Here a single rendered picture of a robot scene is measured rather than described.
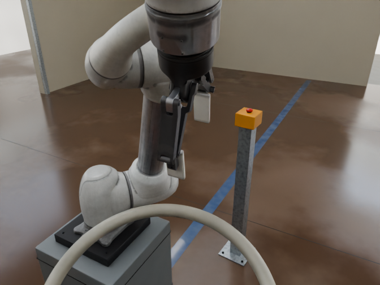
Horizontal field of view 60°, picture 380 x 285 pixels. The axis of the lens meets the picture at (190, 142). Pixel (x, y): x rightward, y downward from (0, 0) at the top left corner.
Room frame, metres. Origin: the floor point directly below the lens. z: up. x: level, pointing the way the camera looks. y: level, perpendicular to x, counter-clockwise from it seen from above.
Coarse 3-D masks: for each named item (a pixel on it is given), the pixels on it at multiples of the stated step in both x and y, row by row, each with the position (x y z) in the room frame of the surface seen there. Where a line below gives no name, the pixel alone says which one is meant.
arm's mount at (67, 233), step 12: (72, 228) 1.04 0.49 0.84; (132, 228) 1.05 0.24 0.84; (144, 228) 1.08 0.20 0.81; (60, 240) 1.00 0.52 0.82; (72, 240) 0.98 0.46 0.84; (120, 240) 0.98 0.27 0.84; (132, 240) 1.01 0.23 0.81; (84, 252) 0.93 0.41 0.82; (96, 252) 0.91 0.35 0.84; (108, 252) 0.91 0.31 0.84; (120, 252) 0.94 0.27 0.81; (108, 264) 0.88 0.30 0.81
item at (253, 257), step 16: (144, 208) 0.62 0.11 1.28; (160, 208) 0.62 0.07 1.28; (176, 208) 0.62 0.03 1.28; (192, 208) 0.62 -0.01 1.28; (112, 224) 0.59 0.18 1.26; (208, 224) 0.59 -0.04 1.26; (224, 224) 0.58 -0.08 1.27; (80, 240) 0.55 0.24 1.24; (96, 240) 0.56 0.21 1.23; (240, 240) 0.54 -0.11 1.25; (64, 256) 0.52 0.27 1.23; (256, 256) 0.51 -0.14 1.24; (64, 272) 0.49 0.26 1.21; (256, 272) 0.48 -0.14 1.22
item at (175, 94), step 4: (176, 88) 0.43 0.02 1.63; (172, 92) 0.42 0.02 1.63; (176, 92) 0.42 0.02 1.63; (172, 96) 0.41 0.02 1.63; (176, 96) 0.41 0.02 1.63; (168, 100) 0.40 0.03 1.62; (172, 100) 0.40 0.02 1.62; (168, 104) 0.40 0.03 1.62; (168, 108) 0.40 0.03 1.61; (172, 112) 0.40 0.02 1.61
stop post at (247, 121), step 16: (240, 112) 1.74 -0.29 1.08; (256, 112) 1.74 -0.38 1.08; (240, 128) 1.73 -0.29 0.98; (256, 128) 1.76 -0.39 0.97; (240, 144) 1.73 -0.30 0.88; (240, 160) 1.72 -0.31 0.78; (240, 176) 1.72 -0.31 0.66; (240, 192) 1.71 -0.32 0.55; (240, 208) 1.71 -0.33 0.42; (240, 224) 1.70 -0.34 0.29; (224, 256) 1.69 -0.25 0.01; (240, 256) 1.69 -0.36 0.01
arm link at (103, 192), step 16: (96, 176) 1.02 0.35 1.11; (112, 176) 1.04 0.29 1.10; (80, 192) 1.02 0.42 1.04; (96, 192) 0.99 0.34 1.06; (112, 192) 1.01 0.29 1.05; (128, 192) 1.04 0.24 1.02; (96, 208) 0.98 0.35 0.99; (112, 208) 1.00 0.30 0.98; (128, 208) 1.04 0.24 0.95; (96, 224) 0.98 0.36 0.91
